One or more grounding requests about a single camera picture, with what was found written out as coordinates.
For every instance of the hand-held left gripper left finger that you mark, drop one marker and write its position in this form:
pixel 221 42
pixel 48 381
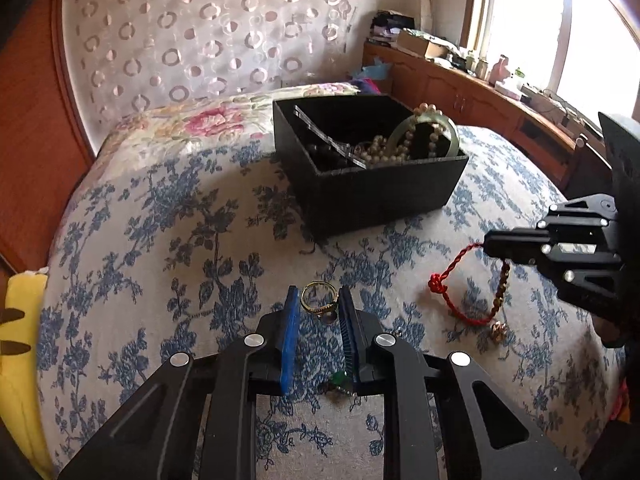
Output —
pixel 290 345

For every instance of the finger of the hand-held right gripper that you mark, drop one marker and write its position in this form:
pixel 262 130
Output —
pixel 520 255
pixel 515 236

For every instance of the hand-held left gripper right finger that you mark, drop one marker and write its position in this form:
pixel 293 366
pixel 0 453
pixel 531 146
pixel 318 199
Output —
pixel 348 345

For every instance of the pale green jade bangle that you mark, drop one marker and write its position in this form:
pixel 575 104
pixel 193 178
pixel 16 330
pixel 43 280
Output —
pixel 450 137

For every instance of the black box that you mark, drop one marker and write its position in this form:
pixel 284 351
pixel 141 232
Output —
pixel 380 195

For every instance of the large pearl bead strand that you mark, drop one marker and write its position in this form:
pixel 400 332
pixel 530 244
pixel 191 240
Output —
pixel 431 108

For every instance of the small pearl bead strand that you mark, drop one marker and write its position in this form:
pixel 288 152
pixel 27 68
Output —
pixel 377 152

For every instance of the green gemstone pendant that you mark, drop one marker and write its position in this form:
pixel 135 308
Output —
pixel 341 379

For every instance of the pink tissue box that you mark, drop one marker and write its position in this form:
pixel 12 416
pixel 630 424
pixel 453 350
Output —
pixel 507 89

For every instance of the pink figurine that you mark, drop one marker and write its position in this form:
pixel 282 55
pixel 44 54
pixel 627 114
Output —
pixel 500 67

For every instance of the wooden cabinet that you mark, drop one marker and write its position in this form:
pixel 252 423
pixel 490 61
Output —
pixel 450 90

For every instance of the blue floral cloth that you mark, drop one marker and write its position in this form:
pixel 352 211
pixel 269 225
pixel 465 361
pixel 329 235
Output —
pixel 150 260

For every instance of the window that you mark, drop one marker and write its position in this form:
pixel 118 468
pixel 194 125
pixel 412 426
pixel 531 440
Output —
pixel 525 20

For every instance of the clear plastic sheet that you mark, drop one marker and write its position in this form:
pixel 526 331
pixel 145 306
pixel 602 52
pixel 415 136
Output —
pixel 325 132

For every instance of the cardboard box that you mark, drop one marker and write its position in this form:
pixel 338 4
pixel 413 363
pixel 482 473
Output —
pixel 415 45

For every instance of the blue plastic bag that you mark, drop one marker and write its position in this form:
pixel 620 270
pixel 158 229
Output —
pixel 375 67

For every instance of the floral pillow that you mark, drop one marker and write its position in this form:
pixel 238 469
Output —
pixel 210 120

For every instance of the pile of dark clothes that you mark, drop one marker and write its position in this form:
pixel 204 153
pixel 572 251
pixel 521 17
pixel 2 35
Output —
pixel 390 25

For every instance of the yellow plush toy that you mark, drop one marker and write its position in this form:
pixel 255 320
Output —
pixel 20 370

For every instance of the circle pattern sheer curtain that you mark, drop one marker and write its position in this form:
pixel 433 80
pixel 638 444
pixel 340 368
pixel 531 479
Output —
pixel 200 35

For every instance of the brown wooden wardrobe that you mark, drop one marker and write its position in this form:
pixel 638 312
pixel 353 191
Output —
pixel 30 135

